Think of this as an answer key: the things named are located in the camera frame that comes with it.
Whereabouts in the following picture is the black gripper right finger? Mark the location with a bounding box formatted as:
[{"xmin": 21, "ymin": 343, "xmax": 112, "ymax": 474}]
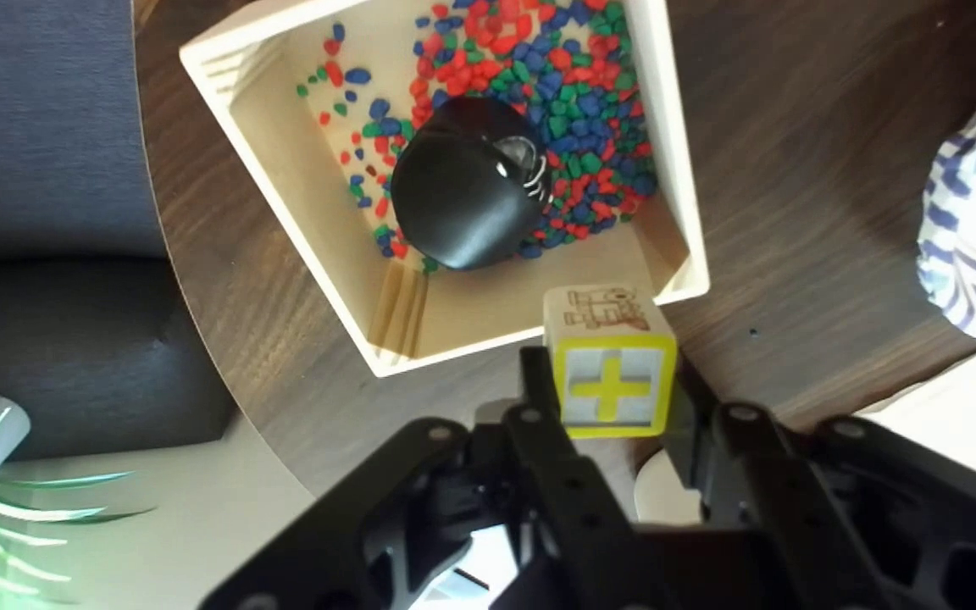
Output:
[{"xmin": 671, "ymin": 349, "xmax": 889, "ymax": 610}]

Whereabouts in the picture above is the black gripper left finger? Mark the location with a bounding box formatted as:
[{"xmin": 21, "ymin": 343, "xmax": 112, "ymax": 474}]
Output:
[{"xmin": 501, "ymin": 343, "xmax": 650, "ymax": 610}]

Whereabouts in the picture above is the yellow wooden block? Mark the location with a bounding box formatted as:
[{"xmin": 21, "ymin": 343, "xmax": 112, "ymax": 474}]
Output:
[{"xmin": 539, "ymin": 281, "xmax": 683, "ymax": 444}]

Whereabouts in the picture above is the light wooden box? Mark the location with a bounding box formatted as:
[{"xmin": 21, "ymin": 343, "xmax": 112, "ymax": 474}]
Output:
[{"xmin": 177, "ymin": 0, "xmax": 717, "ymax": 379}]

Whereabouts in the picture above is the white paper sheet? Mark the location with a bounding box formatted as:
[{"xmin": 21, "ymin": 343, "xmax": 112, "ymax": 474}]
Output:
[{"xmin": 854, "ymin": 343, "xmax": 976, "ymax": 500}]

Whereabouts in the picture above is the black rounded object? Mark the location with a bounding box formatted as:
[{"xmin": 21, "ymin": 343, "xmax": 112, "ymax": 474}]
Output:
[{"xmin": 386, "ymin": 93, "xmax": 558, "ymax": 275}]

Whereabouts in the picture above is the multicoloured pebbles pile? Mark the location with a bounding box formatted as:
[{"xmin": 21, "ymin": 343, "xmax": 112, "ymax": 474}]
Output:
[{"xmin": 291, "ymin": 0, "xmax": 664, "ymax": 263}]

